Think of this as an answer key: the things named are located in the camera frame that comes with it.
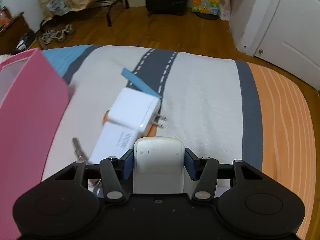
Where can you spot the pink cardboard box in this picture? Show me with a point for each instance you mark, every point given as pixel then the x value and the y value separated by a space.
pixel 30 130

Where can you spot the wooden nightstand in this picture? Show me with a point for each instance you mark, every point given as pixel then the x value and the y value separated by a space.
pixel 12 32

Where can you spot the striped bed cover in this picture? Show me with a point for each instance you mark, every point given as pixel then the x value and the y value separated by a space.
pixel 205 92

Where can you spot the colourful gift bag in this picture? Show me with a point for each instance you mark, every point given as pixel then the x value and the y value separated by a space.
pixel 203 5

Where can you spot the red snack box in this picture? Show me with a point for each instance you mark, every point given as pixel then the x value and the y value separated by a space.
pixel 3 16

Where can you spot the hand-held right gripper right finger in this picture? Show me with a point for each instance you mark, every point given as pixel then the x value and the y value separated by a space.
pixel 190 163

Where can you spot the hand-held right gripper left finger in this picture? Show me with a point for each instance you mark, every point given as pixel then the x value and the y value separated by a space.
pixel 128 165

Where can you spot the white charger with prongs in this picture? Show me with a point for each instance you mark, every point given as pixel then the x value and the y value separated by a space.
pixel 130 110

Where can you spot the white door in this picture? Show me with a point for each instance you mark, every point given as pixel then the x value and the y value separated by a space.
pixel 287 17

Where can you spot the black coat rack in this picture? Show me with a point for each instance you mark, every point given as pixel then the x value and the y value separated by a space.
pixel 110 12

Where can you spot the white charger with grey print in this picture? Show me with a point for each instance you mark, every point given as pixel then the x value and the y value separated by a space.
pixel 110 142

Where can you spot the white plastic bag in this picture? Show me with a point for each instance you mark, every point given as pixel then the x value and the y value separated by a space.
pixel 225 7

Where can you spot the white printed shopping bag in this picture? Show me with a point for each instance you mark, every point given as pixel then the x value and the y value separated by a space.
pixel 56 6

